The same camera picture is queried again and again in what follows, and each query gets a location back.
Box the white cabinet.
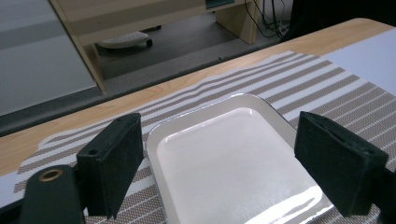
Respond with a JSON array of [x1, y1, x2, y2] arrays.
[[0, 0, 99, 118]]

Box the bundle of black hanging cables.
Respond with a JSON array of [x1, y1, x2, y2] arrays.
[[244, 0, 292, 40]]

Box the light wooden desk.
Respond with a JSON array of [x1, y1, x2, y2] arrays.
[[49, 0, 262, 95]]

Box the black curtain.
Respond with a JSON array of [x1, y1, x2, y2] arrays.
[[279, 0, 396, 43]]

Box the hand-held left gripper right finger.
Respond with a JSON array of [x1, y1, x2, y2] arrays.
[[293, 110, 390, 218]]

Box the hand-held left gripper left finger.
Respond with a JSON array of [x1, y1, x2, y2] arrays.
[[76, 112, 146, 220]]

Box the white square plate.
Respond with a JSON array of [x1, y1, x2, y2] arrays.
[[145, 92, 336, 224]]

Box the striped woven placemat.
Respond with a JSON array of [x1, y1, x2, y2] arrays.
[[12, 50, 396, 224]]

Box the dark grey desk panel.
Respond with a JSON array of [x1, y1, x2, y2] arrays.
[[205, 0, 236, 10]]

